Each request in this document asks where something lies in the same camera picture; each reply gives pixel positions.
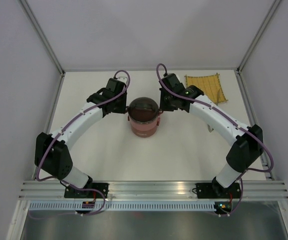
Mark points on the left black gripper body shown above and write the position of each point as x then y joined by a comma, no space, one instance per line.
121,105

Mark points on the grey transparent lid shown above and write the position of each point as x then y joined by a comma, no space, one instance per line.
143,109

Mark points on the red steel bowl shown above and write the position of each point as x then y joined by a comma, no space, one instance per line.
144,133
144,126

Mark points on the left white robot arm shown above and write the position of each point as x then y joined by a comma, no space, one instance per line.
52,150

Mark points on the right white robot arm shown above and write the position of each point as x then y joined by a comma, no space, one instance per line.
245,141

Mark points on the yellow bamboo mat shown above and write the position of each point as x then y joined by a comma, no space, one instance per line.
207,83

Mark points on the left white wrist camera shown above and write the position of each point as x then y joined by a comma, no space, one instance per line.
123,79

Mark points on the white slotted cable duct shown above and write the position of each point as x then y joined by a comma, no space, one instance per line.
126,205

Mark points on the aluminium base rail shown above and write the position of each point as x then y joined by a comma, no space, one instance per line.
254,190

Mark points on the left aluminium frame post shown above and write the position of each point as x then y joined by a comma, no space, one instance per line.
41,35

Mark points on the aluminium frame post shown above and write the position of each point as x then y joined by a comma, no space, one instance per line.
259,34
41,35

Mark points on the right aluminium frame post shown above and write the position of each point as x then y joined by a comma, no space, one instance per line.
259,34

